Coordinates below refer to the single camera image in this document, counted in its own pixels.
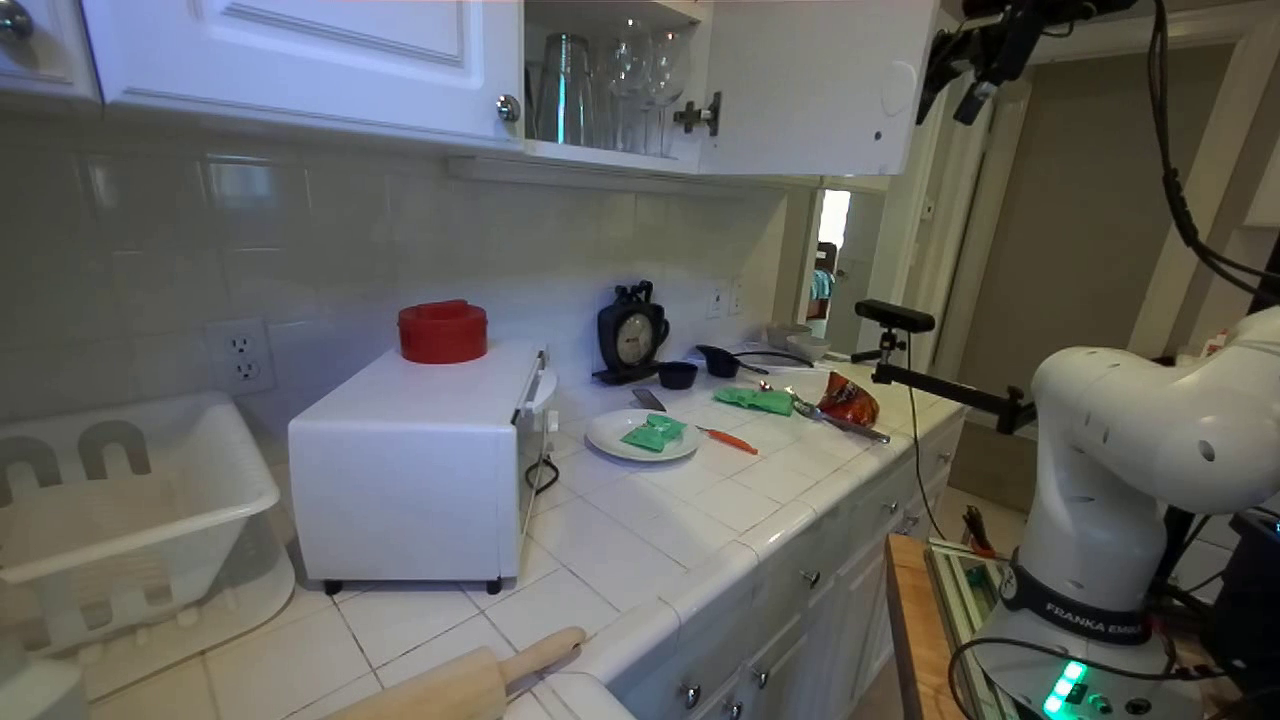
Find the white base cabinet with drawers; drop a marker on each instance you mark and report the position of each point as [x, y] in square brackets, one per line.
[801, 624]

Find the red round container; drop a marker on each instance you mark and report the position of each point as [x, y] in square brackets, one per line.
[442, 333]

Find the clear wine glass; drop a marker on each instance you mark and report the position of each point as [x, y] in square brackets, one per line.
[660, 83]
[627, 84]

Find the green metal rail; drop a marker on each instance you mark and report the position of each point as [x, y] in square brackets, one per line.
[960, 585]

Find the green item on plate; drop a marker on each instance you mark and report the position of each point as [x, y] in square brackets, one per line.
[653, 435]

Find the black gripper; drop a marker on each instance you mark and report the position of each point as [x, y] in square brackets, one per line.
[1014, 24]

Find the green flat packet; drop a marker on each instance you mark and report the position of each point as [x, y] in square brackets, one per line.
[754, 397]

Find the small black measuring cup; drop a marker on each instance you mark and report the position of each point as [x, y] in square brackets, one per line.
[676, 372]

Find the tall clear glass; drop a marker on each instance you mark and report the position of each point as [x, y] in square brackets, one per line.
[564, 91]

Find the white cabinet door narrow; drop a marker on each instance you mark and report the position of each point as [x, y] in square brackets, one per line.
[813, 83]

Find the white toaster oven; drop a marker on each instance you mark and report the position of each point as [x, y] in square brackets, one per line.
[400, 482]

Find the white cabinet door at edge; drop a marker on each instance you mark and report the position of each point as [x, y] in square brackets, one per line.
[52, 66]

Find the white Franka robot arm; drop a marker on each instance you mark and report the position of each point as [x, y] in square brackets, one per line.
[1133, 440]

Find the chrome cabinet knob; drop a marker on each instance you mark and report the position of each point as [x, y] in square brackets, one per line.
[511, 107]
[16, 18]

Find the black box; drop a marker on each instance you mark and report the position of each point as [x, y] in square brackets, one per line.
[1254, 603]

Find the black decorative clock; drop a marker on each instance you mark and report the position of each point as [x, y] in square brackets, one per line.
[630, 333]

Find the white round plate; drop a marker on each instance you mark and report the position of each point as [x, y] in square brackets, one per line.
[605, 437]

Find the wooden rolling pin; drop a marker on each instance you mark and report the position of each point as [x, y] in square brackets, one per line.
[465, 687]

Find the white plastic dish rack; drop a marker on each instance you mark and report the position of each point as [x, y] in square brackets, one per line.
[135, 535]

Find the grey spatula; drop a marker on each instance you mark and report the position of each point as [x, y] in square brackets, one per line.
[650, 397]

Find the black camera on stand arm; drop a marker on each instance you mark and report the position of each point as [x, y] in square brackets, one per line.
[967, 397]

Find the distant person teal shirt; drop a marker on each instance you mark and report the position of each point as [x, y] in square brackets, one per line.
[823, 282]

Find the white wall outlet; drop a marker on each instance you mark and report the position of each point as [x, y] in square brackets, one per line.
[246, 354]

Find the white cabinet door wide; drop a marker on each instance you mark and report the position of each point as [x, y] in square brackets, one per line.
[304, 55]

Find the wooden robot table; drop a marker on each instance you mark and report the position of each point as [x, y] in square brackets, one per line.
[923, 641]

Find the red snack bag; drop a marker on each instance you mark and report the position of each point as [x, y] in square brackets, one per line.
[850, 402]

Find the dark metal door hinge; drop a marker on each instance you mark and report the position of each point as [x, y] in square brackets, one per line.
[696, 113]

